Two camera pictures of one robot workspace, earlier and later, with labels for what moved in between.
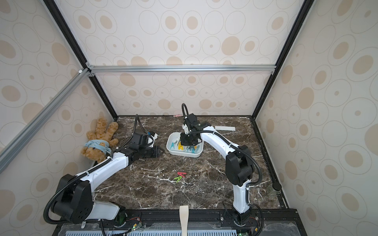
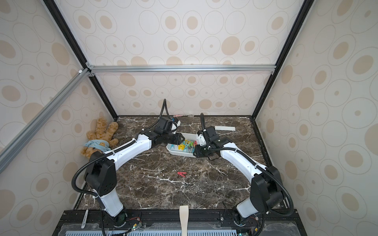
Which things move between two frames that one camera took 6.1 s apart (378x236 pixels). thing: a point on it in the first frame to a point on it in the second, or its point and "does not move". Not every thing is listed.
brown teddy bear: (99, 143) does not move
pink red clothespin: (181, 173) does not move
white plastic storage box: (174, 147) does not move
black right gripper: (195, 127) to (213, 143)
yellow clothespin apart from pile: (180, 147) does not move
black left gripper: (157, 151) to (178, 139)
